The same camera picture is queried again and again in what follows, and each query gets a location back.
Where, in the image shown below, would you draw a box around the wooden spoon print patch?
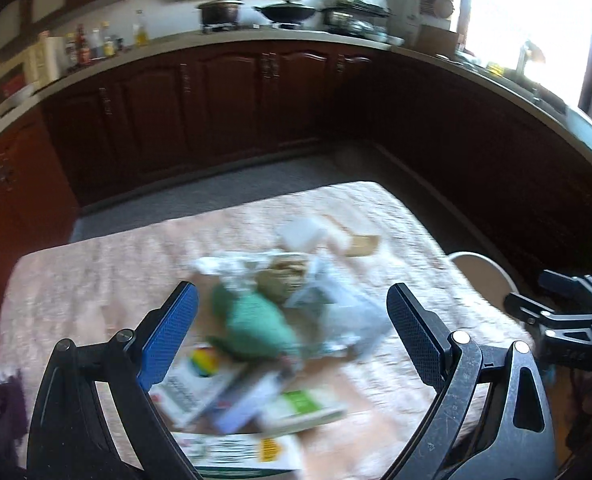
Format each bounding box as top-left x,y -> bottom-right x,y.
322,214 -> 381,257

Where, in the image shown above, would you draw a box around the rainbow logo medicine box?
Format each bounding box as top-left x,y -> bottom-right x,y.
149,344 -> 247,429

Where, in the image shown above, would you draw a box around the white box yellow label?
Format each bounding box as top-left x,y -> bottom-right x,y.
172,432 -> 305,479

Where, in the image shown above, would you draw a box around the white round trash bin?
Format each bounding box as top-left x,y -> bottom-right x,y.
448,252 -> 518,312

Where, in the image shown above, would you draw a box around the green white flat box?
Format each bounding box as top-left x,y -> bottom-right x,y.
256,388 -> 348,437

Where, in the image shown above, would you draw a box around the black wok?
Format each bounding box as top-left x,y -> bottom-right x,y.
255,0 -> 317,24

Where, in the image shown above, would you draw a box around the red sauce bottle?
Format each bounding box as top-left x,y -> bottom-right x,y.
75,24 -> 90,66

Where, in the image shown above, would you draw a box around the yellow oil bottle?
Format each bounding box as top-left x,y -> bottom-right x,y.
133,9 -> 149,48

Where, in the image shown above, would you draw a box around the white foam block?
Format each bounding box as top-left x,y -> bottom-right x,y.
277,216 -> 327,252

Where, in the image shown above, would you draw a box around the dish rack with bowls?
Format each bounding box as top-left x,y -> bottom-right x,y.
321,0 -> 391,42

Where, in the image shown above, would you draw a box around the dark cooking pot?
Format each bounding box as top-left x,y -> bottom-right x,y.
197,0 -> 244,28

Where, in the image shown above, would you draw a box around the beige paper ball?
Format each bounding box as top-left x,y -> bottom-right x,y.
255,255 -> 309,304

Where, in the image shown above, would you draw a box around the dark wooden base cabinets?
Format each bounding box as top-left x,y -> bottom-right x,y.
0,37 -> 592,303

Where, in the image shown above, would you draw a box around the beige lace tablecloth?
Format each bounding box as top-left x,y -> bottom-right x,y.
0,182 -> 527,479

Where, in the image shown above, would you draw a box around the white plastic bag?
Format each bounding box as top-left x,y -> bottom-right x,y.
192,249 -> 392,361

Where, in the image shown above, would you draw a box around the sink faucet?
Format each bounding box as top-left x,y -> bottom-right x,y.
516,40 -> 546,76

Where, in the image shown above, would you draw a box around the cardboard box on counter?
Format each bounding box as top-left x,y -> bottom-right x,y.
413,24 -> 458,58

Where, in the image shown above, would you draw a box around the green crumpled cloth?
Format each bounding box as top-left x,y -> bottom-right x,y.
207,284 -> 301,361

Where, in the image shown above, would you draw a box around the white basin on counter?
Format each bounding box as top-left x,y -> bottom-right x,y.
565,106 -> 592,151

